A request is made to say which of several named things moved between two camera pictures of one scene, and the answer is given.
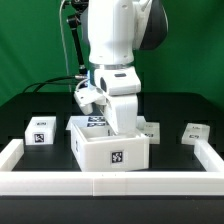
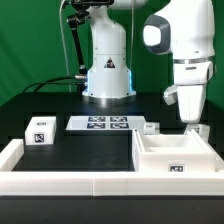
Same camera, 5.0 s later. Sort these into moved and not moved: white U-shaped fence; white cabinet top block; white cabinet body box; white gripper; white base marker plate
Moved: white gripper; white cabinet body box
Not moved: white U-shaped fence; white cabinet top block; white base marker plate
